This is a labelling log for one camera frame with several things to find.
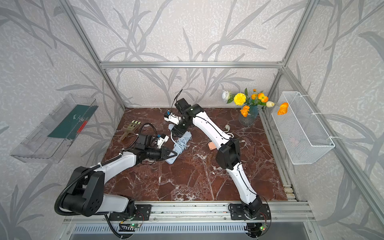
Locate red pen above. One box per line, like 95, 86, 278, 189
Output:
77, 121, 88, 134

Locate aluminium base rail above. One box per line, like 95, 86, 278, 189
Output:
62, 200, 316, 224

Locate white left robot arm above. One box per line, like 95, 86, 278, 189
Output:
54, 133, 178, 217

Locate yellow orange flower bouquet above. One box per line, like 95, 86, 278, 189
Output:
222, 89, 276, 109

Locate blue-white power strip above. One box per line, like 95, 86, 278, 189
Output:
170, 131, 192, 157

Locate green booklet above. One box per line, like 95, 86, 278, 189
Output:
48, 105, 98, 141

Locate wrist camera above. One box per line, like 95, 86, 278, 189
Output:
156, 134, 169, 149
164, 111, 181, 125

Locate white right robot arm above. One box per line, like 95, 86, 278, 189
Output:
165, 98, 263, 219

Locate white power strip cord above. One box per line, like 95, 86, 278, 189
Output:
221, 124, 235, 139

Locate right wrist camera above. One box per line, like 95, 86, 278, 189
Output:
164, 111, 181, 125

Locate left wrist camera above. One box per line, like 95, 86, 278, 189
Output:
156, 134, 169, 149

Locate pink power strip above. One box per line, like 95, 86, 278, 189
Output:
208, 142, 217, 151

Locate white wire mesh basket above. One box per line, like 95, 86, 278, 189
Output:
271, 92, 335, 165

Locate wooden brush green bristles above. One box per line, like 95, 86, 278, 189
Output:
119, 120, 141, 142

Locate clear plastic wall bin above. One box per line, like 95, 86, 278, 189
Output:
10, 94, 98, 164

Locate blue glass vase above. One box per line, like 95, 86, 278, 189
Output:
239, 106, 259, 127

